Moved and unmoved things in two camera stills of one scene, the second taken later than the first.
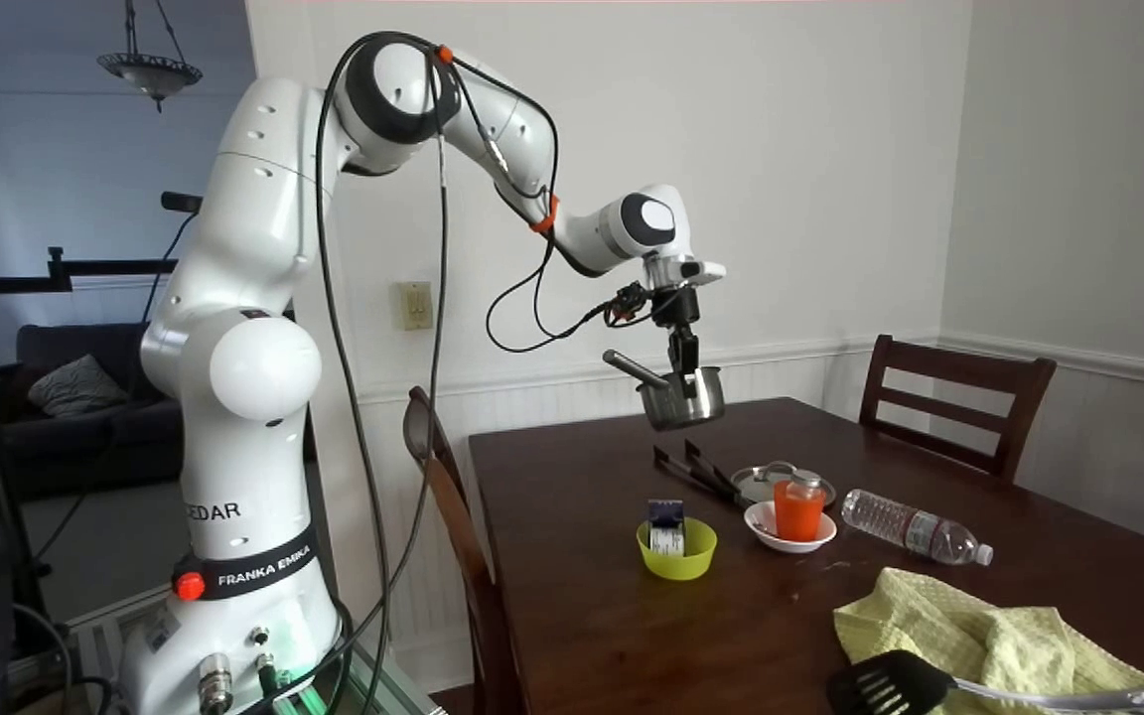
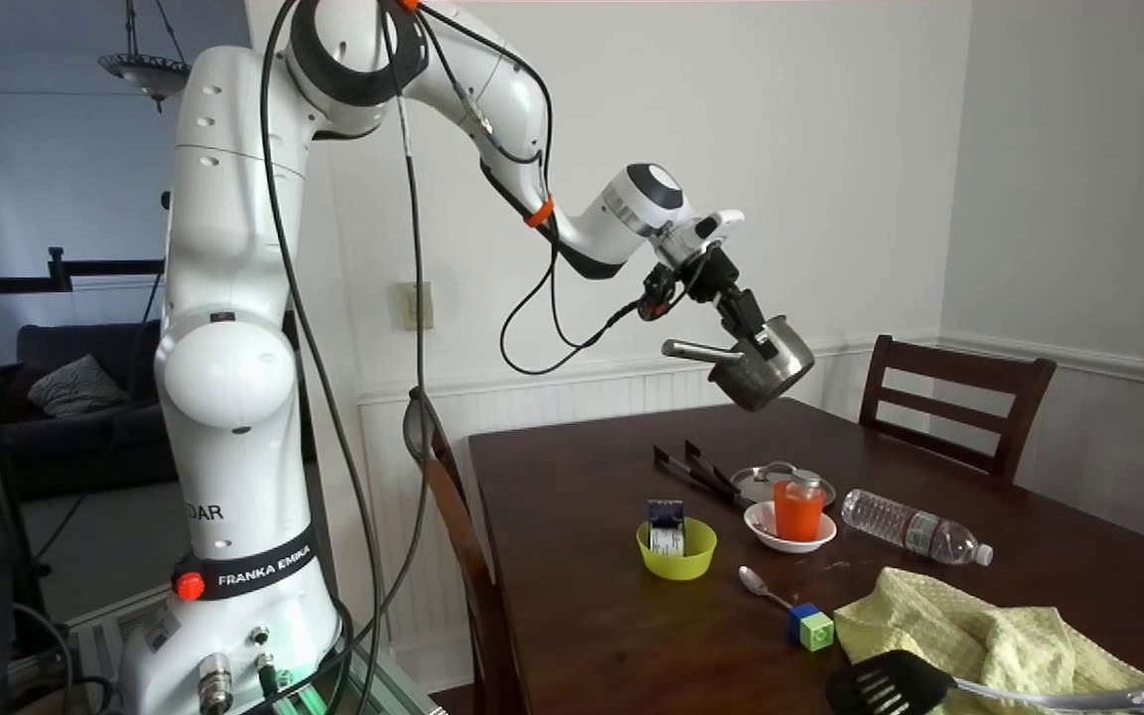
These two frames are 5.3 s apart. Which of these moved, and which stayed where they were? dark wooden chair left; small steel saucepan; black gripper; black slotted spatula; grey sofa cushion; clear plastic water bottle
Moved: black gripper; small steel saucepan
Stayed: grey sofa cushion; clear plastic water bottle; dark wooden chair left; black slotted spatula
